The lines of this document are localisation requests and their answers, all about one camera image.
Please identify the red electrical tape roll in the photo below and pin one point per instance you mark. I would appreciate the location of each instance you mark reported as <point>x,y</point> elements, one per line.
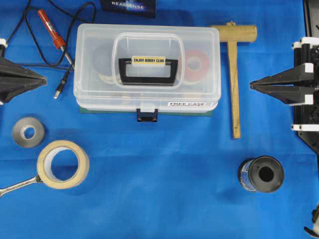
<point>197,65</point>

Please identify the black tool box handle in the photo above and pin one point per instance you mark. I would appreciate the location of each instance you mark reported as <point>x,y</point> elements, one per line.
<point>148,71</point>

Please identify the beige masking tape roll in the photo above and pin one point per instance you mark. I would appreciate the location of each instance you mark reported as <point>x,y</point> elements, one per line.
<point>62,164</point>

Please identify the clear plastic tool box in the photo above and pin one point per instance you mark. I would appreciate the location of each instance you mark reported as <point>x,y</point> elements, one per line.
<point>97,83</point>

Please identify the blue table cloth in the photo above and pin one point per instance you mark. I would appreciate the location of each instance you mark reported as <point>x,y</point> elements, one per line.
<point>176,178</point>

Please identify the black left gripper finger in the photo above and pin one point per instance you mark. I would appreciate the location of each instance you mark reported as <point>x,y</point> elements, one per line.
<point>12,71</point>
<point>10,90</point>

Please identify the black wire spool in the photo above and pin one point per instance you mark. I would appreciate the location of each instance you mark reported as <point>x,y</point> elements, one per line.
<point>263,174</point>

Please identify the grey tape roll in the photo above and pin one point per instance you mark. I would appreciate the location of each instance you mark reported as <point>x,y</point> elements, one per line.
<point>28,132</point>

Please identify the black tool box latch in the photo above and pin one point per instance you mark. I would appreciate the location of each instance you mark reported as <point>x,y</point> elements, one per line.
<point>147,116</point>

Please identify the red handled soldering iron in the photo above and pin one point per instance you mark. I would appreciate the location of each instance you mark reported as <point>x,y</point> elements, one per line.
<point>57,39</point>

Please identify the silver metal wrench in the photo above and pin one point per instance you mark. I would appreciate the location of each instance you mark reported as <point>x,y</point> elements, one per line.
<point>33,180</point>

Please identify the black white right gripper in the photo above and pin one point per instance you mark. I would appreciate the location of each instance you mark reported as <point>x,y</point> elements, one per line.
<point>305,96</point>

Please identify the dark RealSense box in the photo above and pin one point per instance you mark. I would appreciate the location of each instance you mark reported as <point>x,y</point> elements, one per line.
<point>145,8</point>

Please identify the white black device at corner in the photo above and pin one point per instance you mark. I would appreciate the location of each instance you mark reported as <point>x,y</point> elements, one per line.
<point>314,231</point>

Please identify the wooden T-shaped mallet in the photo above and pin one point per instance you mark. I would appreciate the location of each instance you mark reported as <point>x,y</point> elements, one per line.
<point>232,34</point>

